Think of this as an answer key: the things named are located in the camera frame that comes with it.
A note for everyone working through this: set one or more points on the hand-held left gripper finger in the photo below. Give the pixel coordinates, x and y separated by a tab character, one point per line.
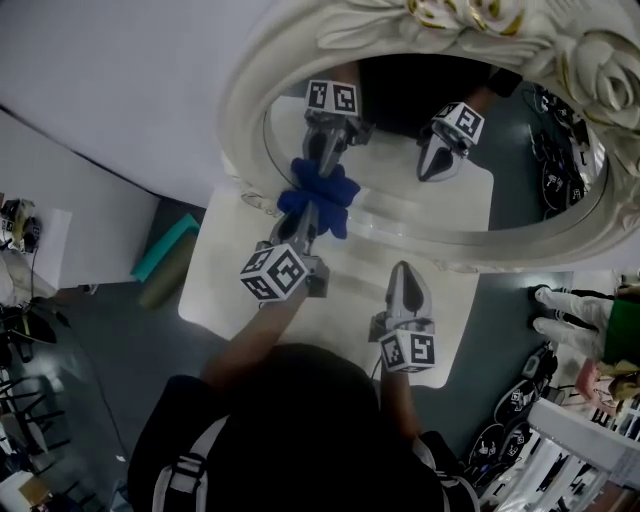
311	230
280	227

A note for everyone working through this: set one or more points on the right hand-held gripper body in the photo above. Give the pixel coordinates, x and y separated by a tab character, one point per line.
410	350

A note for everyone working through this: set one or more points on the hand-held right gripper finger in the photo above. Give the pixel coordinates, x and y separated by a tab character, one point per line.
395	300
426	307

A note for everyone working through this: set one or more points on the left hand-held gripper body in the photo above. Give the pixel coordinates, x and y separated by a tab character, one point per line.
275	272

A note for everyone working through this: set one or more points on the blue cloth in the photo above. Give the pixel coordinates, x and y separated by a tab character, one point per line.
332	220

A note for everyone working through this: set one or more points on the ornate white oval mirror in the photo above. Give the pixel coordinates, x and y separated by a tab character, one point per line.
242	115

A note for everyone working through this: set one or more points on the person's right forearm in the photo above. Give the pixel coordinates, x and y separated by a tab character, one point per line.
400	405

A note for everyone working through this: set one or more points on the person's left forearm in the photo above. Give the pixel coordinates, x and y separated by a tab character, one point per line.
250	340

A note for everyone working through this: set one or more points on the white table top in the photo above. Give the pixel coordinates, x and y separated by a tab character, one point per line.
345	300

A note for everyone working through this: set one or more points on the olive green foam roll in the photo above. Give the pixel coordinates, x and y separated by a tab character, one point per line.
165	280

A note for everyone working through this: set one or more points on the teal foam roll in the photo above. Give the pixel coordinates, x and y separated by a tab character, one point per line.
165	245

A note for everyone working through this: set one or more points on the heap of black devices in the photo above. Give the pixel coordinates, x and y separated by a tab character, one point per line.
515	400

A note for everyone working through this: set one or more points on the person's black shirt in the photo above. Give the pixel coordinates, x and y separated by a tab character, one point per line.
300	425

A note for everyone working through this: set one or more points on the white slatted rack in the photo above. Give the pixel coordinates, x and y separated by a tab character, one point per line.
565	420

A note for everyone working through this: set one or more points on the pink upholstered chair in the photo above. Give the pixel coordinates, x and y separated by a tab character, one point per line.
590	380

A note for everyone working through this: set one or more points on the small white desk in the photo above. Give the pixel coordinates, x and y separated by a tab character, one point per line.
55	250

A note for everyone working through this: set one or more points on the black bag with green stripe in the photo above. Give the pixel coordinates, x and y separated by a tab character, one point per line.
30	325

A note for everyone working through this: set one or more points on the black handheld device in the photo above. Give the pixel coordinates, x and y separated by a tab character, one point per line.
22	240

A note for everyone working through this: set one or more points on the yellow-green packet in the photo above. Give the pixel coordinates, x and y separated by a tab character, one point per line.
24	212

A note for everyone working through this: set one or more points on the black metal chair frame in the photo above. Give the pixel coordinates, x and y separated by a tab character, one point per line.
35	416

